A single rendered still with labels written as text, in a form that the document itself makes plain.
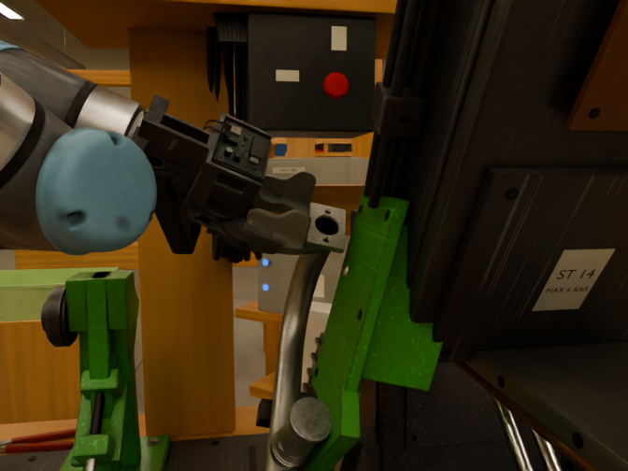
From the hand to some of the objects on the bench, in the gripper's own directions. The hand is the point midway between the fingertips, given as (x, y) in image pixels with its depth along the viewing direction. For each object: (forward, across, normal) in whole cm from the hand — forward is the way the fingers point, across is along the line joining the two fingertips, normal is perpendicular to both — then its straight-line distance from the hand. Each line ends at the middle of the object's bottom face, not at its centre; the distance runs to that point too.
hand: (314, 235), depth 53 cm
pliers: (-21, -14, +54) cm, 60 cm away
